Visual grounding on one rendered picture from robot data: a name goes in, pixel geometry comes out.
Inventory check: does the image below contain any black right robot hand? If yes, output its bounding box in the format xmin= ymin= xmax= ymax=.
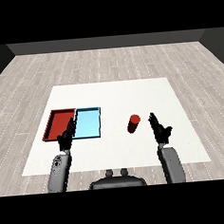
xmin=147 ymin=110 xmax=175 ymax=146

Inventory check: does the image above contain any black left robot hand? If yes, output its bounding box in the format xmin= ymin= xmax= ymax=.
xmin=54 ymin=117 xmax=79 ymax=153

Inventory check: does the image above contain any red shallow open box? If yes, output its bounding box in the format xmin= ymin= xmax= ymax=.
xmin=40 ymin=107 xmax=79 ymax=143

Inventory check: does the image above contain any light blue shallow open box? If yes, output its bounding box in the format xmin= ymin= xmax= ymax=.
xmin=69 ymin=106 xmax=103 ymax=140

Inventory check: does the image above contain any red can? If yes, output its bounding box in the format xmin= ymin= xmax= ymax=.
xmin=125 ymin=114 xmax=142 ymax=135

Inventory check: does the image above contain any dark grey robot body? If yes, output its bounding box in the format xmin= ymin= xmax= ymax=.
xmin=87 ymin=166 xmax=147 ymax=191

